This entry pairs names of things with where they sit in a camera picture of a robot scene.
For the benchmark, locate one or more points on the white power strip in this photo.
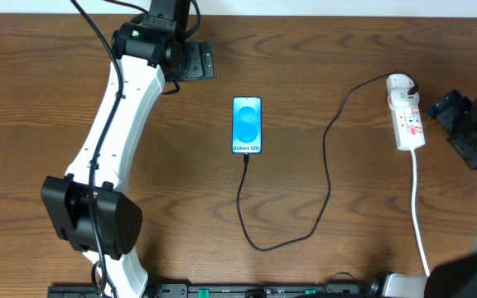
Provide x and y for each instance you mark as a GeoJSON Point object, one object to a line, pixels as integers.
{"type": "Point", "coordinates": [407, 127]}

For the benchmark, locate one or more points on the white USB charger adapter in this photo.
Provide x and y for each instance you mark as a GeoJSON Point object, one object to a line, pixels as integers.
{"type": "Point", "coordinates": [402, 91]}

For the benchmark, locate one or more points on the blue Galaxy smartphone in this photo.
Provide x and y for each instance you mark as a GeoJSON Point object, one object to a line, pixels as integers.
{"type": "Point", "coordinates": [247, 133]}

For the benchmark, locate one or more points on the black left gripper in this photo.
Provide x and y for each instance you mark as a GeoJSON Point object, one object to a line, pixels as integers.
{"type": "Point", "coordinates": [201, 60]}

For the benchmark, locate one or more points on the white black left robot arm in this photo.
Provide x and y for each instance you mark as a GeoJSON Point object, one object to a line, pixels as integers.
{"type": "Point", "coordinates": [89, 206]}

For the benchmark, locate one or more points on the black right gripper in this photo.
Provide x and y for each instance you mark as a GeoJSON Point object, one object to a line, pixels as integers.
{"type": "Point", "coordinates": [446, 112]}

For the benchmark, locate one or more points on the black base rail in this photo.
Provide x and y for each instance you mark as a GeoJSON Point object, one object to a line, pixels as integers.
{"type": "Point", "coordinates": [351, 289]}

